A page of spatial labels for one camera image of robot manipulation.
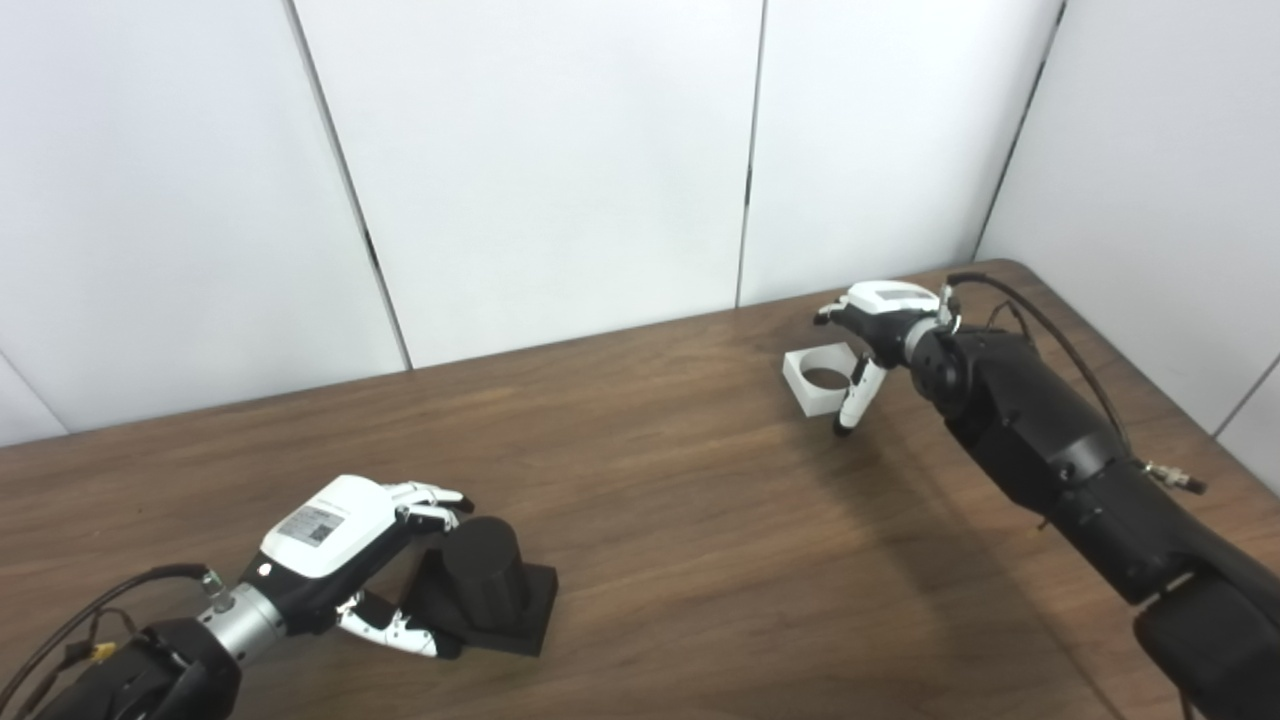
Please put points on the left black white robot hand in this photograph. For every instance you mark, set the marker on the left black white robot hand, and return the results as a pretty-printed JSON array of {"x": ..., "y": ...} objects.
[{"x": 320, "y": 550}]

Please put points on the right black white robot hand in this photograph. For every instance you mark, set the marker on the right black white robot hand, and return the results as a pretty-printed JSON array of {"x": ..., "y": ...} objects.
[{"x": 890, "y": 320}]

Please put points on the white square piece with hole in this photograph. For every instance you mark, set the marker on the white square piece with hole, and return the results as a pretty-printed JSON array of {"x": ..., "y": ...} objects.
[{"x": 815, "y": 400}]

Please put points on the black peg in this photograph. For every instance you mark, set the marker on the black peg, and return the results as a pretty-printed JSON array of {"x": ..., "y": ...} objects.
[{"x": 485, "y": 570}]

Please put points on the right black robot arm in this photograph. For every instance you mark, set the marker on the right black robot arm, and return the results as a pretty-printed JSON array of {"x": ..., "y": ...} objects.
[{"x": 1050, "y": 440}]

